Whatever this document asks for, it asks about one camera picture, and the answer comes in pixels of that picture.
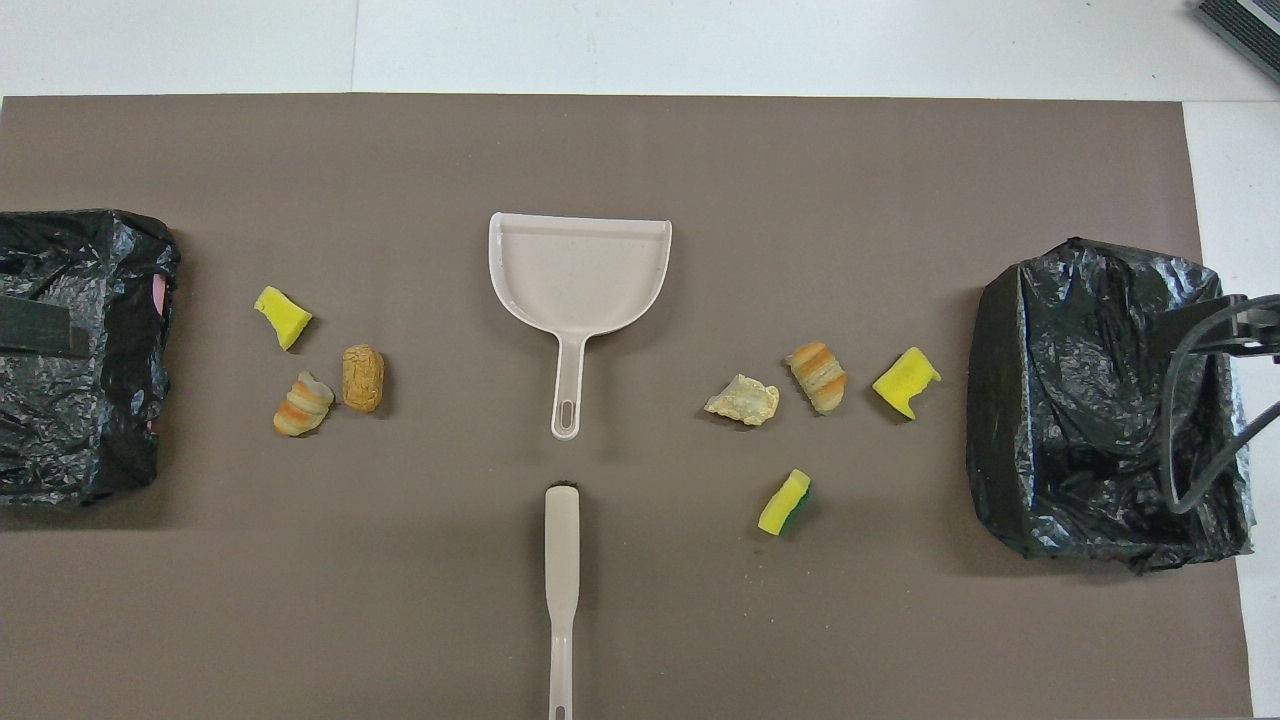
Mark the brown toy bread roll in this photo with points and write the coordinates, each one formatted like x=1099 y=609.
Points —
x=362 y=378

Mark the black-bagged trash bin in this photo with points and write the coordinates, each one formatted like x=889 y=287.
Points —
x=100 y=430
x=1080 y=400

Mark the dark grey ribbed device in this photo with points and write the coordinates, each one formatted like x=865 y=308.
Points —
x=1245 y=25

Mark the beige brush with black bristles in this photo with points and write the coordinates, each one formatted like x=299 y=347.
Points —
x=562 y=540

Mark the yellow sponge piece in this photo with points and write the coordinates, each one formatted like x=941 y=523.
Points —
x=283 y=318
x=903 y=382

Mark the brown table mat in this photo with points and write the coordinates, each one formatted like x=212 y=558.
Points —
x=640 y=150

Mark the striped toy croissant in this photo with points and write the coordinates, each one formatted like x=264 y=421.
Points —
x=303 y=405
x=818 y=378

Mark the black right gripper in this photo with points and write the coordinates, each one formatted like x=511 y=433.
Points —
x=1255 y=325

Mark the beige plastic dustpan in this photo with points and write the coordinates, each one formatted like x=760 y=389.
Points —
x=580 y=270

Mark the yellow and green sponge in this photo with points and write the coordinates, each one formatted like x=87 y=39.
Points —
x=783 y=505

